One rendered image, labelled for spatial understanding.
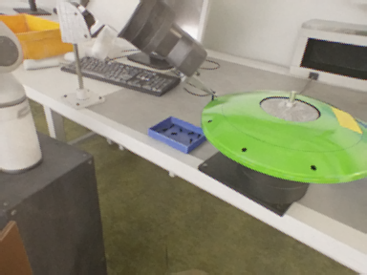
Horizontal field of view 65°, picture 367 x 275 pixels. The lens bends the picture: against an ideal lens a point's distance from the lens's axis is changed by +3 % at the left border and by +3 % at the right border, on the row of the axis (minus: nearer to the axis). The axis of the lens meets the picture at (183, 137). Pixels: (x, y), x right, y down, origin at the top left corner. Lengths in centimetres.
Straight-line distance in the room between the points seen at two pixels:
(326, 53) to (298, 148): 101
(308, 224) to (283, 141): 19
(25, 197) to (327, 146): 60
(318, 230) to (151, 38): 43
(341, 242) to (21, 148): 68
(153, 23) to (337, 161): 32
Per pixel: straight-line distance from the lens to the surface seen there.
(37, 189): 73
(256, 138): 46
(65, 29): 88
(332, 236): 59
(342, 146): 50
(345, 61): 144
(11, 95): 71
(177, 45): 42
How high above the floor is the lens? 131
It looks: 32 degrees down
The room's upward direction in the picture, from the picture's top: 4 degrees clockwise
